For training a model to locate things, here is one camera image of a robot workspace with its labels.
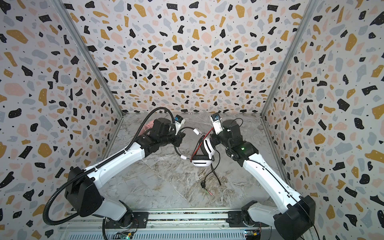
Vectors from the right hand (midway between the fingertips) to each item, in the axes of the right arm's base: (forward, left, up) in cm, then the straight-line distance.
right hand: (212, 124), depth 74 cm
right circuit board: (-43, -20, -32) cm, 56 cm away
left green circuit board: (-44, +41, -30) cm, 67 cm away
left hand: (0, +14, -5) cm, 15 cm away
